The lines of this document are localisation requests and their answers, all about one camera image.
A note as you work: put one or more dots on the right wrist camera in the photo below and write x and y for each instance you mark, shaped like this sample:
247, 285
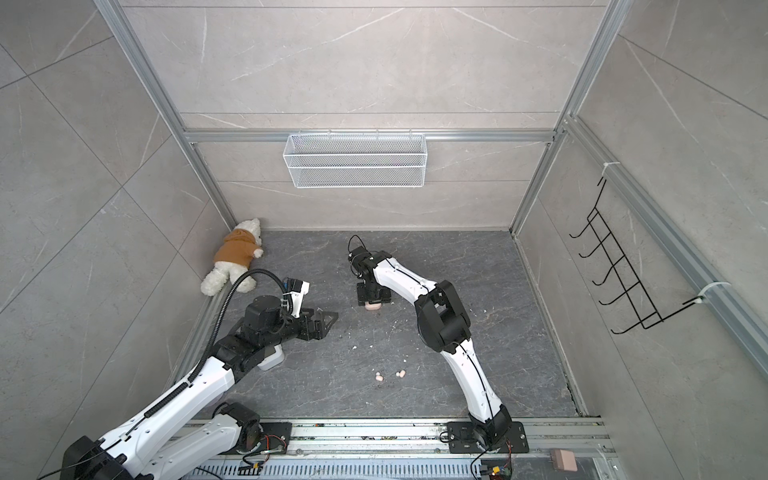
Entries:
361, 263

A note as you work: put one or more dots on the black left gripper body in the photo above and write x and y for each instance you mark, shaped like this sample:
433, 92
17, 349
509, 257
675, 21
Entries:
289, 328

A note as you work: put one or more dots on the white digital scale device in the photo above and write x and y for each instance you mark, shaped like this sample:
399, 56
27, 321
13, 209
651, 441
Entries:
274, 356

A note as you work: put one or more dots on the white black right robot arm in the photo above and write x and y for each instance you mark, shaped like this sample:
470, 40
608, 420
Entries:
444, 326

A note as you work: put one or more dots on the black wire hook rack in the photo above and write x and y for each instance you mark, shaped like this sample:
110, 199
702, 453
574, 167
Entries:
621, 268

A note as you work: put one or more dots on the pink eraser block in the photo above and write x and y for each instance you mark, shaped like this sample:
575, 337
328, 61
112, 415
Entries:
564, 460

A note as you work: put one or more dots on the white teddy bear brown hoodie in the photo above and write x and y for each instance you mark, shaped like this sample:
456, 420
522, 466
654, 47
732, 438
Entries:
234, 257

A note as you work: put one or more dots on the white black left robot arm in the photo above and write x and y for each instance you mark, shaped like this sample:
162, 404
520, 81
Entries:
143, 447

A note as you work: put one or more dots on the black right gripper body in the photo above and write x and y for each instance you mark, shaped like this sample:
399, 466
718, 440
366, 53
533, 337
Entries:
372, 294

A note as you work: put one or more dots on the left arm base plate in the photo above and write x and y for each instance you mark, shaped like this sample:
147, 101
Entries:
270, 437

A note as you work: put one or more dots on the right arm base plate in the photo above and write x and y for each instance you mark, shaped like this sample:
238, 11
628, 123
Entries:
466, 438

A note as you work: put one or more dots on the aluminium rail front frame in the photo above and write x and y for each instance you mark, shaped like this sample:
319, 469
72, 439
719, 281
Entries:
410, 449

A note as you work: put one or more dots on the white wire mesh basket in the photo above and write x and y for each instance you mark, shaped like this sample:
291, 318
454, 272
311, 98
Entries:
356, 160

